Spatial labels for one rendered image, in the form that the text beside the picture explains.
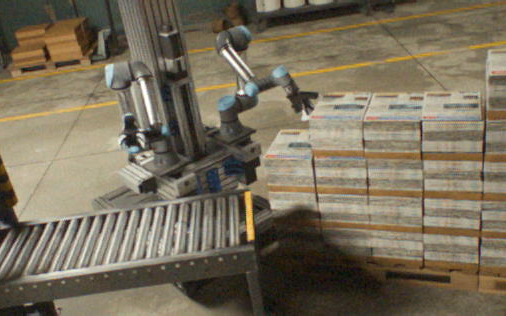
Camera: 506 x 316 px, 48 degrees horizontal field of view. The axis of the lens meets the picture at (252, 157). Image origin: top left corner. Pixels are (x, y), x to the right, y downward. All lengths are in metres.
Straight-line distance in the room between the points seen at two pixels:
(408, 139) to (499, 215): 0.62
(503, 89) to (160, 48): 1.85
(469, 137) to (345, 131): 0.61
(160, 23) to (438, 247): 2.00
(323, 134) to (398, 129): 0.40
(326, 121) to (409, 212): 0.68
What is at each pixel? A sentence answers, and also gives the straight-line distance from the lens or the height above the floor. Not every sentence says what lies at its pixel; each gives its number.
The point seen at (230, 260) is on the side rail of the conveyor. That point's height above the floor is 0.76.
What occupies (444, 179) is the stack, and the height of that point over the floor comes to 0.72.
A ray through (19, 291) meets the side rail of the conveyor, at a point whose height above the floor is 0.76.
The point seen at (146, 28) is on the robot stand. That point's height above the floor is 1.57.
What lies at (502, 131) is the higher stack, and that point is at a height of 1.00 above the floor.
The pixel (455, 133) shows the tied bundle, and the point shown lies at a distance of 2.98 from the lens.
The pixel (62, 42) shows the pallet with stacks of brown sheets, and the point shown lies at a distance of 8.99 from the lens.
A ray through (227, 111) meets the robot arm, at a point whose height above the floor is 0.98.
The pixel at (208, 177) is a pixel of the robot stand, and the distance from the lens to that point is 3.53.
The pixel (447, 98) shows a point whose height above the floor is 1.07.
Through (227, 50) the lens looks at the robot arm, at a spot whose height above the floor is 1.38.
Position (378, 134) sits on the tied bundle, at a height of 0.98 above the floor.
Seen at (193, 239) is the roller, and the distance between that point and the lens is 2.70.
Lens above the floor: 2.30
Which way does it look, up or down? 27 degrees down
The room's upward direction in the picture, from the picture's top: 9 degrees counter-clockwise
